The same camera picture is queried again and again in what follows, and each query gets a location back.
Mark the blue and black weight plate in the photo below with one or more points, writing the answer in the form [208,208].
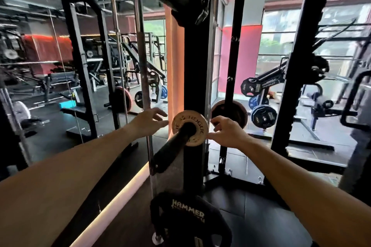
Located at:
[263,116]

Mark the person's right hand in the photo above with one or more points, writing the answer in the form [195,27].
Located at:
[229,134]

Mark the person's left forearm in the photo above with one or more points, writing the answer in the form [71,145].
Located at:
[58,186]

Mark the cream Rogue plate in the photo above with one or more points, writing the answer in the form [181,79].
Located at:
[200,123]

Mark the black red-rimmed bumper plate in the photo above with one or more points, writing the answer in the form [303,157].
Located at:
[234,110]

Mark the person's left hand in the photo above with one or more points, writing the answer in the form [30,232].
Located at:
[147,123]

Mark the person's right forearm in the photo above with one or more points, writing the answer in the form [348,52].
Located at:
[313,194]

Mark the wall mirror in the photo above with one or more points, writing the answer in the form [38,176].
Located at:
[43,53]

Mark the black power rack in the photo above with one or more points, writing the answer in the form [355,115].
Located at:
[233,67]

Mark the black weight plate gold print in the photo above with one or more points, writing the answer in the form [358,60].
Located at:
[185,226]

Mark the window behind grey frame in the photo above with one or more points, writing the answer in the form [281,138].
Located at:
[275,38]

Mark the black grip weight plate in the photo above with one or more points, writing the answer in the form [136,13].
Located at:
[250,87]

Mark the black rack upright with pegs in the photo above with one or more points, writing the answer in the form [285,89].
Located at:
[197,67]

